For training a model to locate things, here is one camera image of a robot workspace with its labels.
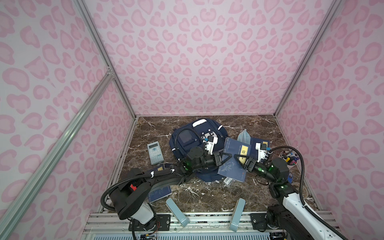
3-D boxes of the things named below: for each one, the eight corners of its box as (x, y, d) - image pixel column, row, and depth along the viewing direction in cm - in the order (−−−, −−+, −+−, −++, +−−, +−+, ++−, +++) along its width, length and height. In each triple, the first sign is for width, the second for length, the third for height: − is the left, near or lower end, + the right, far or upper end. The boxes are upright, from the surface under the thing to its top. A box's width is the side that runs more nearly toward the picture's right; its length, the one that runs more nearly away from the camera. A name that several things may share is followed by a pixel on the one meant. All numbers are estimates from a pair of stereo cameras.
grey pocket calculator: (151, 165, 96) (150, 163, 94) (147, 145, 105) (146, 144, 103) (164, 160, 97) (163, 159, 96) (159, 142, 107) (158, 140, 105)
